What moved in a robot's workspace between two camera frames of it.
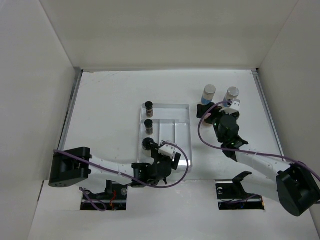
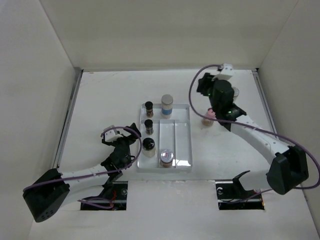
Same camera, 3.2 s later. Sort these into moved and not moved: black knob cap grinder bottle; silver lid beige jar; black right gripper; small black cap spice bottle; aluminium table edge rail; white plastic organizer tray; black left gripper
Moved: black left gripper; black right gripper; silver lid beige jar
Not moved: small black cap spice bottle; aluminium table edge rail; black knob cap grinder bottle; white plastic organizer tray
